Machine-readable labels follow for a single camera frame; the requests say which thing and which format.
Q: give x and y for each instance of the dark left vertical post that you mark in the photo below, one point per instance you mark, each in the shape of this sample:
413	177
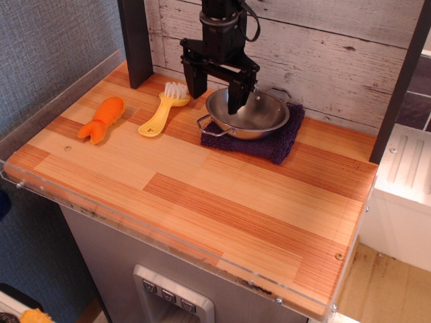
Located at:
136	40

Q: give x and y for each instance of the orange plush fish toy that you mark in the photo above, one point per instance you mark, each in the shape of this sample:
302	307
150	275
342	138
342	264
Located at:
108	113

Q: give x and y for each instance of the purple folded cloth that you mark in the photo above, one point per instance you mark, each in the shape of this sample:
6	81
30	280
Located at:
274	147

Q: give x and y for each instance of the silver dispenser button panel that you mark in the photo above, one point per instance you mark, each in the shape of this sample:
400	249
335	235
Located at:
165	300

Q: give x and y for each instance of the stainless steel two-handled pot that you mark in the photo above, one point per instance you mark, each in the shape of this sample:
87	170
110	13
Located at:
262	115

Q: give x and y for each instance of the yellow dish brush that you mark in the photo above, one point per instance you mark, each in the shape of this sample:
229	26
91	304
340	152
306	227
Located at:
174	95

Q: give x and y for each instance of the yellow object bottom left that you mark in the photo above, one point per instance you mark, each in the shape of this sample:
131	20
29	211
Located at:
35	316

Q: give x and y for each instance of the dark vertical post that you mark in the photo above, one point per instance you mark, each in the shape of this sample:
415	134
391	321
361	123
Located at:
136	40
408	68

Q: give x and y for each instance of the clear acrylic edge guard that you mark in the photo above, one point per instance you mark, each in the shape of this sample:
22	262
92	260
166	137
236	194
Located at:
284	232

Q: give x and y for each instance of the dark right vertical post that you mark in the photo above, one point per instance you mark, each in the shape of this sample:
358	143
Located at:
408	68

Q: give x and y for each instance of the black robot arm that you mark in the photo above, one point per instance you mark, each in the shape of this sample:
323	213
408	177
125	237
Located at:
223	7

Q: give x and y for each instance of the white ribbed sink unit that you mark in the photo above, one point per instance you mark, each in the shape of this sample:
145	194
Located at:
396	221

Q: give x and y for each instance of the grey toy fridge cabinet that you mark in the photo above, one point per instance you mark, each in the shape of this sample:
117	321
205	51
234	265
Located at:
111	255

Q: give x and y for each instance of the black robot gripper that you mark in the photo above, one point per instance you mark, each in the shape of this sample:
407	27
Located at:
220	53

